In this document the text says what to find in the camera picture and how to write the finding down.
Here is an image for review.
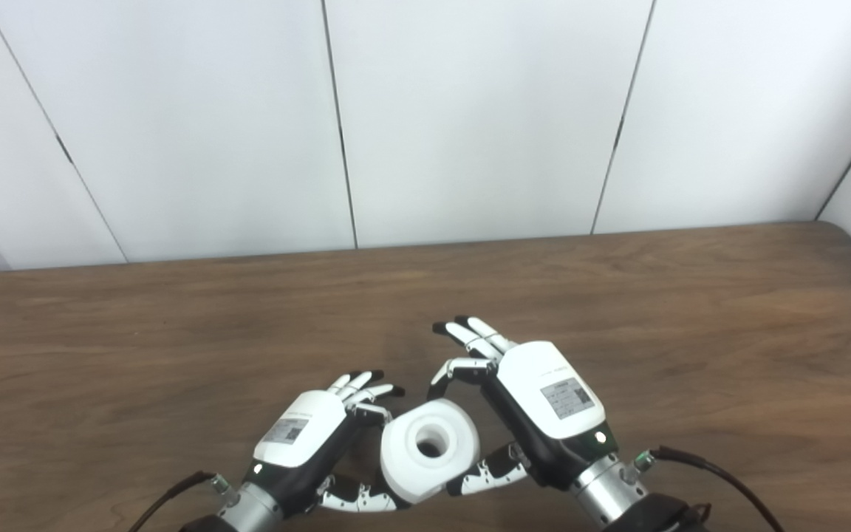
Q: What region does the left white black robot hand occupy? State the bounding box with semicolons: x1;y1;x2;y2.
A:
248;369;408;514

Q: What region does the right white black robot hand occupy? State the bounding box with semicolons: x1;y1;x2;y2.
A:
425;316;618;497

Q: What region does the round white plastic piece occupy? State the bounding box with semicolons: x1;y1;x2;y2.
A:
380;398;481;505

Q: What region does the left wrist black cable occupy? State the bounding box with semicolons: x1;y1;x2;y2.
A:
129;471;238;532

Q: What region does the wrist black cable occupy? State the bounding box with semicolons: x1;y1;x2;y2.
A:
129;471;238;532
632;446;785;532

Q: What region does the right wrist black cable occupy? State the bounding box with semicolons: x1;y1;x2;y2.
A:
632;446;785;532

